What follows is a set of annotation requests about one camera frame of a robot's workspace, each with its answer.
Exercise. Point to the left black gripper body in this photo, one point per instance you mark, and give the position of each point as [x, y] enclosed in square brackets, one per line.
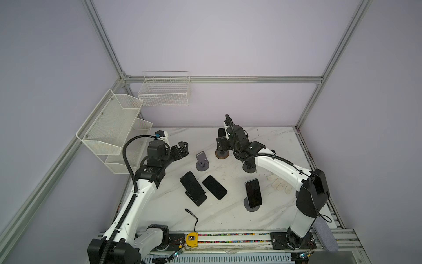
[173, 154]

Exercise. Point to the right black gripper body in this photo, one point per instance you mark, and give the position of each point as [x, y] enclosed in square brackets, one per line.
[222, 143]

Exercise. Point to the black phone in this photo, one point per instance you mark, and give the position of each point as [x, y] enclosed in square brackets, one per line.
[253, 192]
[221, 133]
[214, 187]
[192, 185]

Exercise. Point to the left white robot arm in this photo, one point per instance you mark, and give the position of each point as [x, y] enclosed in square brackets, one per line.
[119, 244]

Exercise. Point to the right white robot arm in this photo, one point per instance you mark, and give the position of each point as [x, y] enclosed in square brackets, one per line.
[311, 187]

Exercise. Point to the brown round phone stand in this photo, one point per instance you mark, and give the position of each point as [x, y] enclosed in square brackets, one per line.
[221, 154]

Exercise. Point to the grey stand centre right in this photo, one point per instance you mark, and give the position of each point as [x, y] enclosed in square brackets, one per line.
[249, 167]

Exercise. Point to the grey round stand back left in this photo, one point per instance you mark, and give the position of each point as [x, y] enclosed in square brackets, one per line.
[202, 163]

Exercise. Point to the black folding phone stand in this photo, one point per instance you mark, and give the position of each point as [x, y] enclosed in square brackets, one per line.
[199, 201]

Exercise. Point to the grey stand front centre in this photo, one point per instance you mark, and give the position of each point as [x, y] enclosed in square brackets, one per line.
[248, 208]

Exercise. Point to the white mesh two-tier shelf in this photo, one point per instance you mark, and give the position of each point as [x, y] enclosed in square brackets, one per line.
[114, 121]

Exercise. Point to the yellow tape measure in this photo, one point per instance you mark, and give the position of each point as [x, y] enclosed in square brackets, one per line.
[192, 238]

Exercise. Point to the grey oval pad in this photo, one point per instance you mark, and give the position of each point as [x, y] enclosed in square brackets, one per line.
[325, 235]

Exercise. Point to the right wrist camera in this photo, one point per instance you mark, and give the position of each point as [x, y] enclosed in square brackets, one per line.
[229, 129]

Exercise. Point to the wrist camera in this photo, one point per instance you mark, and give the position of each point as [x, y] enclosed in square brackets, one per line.
[229, 129]
[163, 136]

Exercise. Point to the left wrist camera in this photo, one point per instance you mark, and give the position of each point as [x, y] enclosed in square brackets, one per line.
[163, 136]

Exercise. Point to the white wire basket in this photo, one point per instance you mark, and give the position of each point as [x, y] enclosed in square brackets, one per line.
[165, 88]

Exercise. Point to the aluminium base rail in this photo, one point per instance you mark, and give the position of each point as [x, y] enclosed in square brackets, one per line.
[228, 242]

